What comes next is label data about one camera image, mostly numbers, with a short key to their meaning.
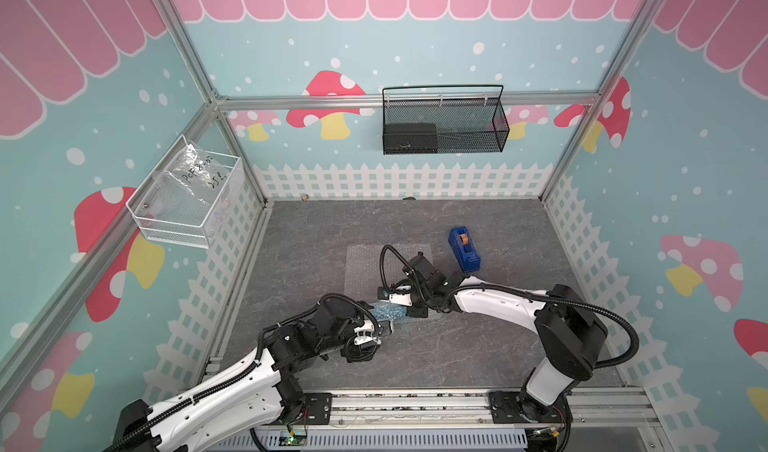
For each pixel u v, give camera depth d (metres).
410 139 0.89
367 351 0.70
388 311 0.85
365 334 0.62
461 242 1.00
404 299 0.76
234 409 0.58
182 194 0.74
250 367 0.49
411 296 0.76
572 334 0.45
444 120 0.92
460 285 0.62
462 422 0.74
